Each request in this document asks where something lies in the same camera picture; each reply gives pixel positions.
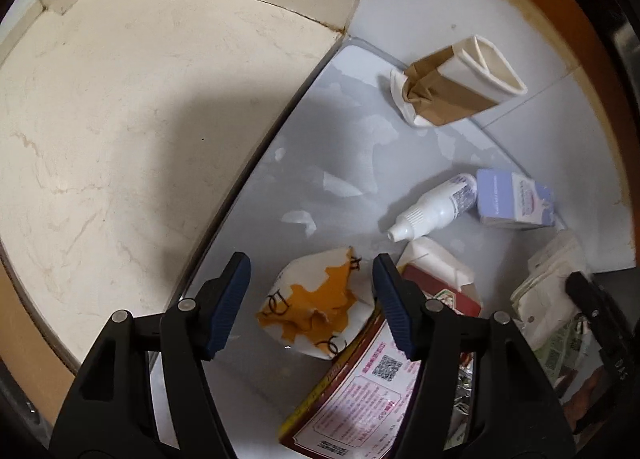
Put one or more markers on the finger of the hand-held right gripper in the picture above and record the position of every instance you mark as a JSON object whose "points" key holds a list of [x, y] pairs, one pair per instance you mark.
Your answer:
{"points": [[592, 304]]}

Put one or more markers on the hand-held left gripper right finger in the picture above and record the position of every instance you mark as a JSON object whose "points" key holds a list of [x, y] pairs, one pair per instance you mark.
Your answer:
{"points": [[395, 311]]}

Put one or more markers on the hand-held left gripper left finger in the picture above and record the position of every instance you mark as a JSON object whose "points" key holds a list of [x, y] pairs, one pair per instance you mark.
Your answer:
{"points": [[227, 311]]}

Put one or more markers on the orange white paper wrapper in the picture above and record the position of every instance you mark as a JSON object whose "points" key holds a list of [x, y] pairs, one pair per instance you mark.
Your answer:
{"points": [[310, 304]]}

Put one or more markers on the red white printed carton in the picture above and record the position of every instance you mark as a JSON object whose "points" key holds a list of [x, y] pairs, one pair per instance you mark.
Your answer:
{"points": [[350, 399]]}

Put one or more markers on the clear plastic bag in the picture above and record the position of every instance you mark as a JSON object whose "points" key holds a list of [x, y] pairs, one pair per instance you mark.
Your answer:
{"points": [[464, 394]]}

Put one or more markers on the crumpled white wrapper packet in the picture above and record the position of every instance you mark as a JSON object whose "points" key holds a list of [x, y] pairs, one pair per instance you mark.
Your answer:
{"points": [[545, 284]]}

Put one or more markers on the green printed paper wrapper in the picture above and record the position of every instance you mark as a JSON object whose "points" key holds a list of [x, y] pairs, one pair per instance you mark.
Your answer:
{"points": [[562, 354]]}

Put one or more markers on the small white plastic bottle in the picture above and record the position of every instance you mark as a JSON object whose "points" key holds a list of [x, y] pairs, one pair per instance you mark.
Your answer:
{"points": [[435, 209]]}

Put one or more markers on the small lavender box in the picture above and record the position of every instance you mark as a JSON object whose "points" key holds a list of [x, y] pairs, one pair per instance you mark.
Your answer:
{"points": [[510, 199]]}

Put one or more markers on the crushed paper cup brown sleeve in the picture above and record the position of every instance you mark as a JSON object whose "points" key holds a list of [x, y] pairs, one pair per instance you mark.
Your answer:
{"points": [[450, 89]]}

